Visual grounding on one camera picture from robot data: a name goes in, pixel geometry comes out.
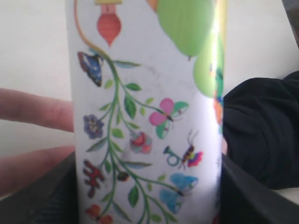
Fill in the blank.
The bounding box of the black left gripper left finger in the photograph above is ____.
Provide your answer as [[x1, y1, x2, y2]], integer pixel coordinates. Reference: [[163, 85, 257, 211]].
[[0, 153, 79, 224]]

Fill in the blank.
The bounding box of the person's open bare hand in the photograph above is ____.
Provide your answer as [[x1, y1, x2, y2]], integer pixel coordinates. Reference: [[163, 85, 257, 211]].
[[0, 86, 74, 197]]

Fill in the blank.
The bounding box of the black sleeved forearm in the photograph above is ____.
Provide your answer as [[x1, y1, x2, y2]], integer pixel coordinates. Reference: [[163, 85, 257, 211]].
[[223, 72, 299, 190]]

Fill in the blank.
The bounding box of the square clear tea bottle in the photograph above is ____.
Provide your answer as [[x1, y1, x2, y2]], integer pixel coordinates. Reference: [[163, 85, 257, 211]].
[[65, 0, 227, 224]]

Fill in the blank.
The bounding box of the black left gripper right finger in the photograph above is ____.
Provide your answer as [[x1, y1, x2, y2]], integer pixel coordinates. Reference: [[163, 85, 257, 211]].
[[219, 155, 299, 224]]

